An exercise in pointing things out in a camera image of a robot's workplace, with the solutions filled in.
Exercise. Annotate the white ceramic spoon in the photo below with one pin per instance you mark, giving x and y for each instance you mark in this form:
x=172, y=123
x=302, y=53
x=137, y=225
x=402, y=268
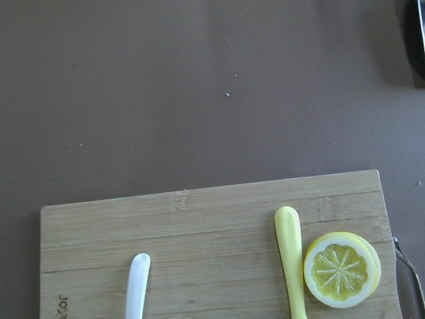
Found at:
x=137, y=286

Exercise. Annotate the bamboo cutting board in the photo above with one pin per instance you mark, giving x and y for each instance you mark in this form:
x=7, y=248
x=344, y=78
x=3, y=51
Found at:
x=213, y=251

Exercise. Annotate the yellow plastic knife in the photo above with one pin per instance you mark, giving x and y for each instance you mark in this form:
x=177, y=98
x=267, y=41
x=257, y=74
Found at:
x=288, y=234

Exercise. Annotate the steel scoop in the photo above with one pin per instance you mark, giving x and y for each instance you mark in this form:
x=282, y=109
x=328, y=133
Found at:
x=419, y=7

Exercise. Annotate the lemon slice near handle end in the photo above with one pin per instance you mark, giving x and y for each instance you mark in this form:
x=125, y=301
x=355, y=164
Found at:
x=341, y=269

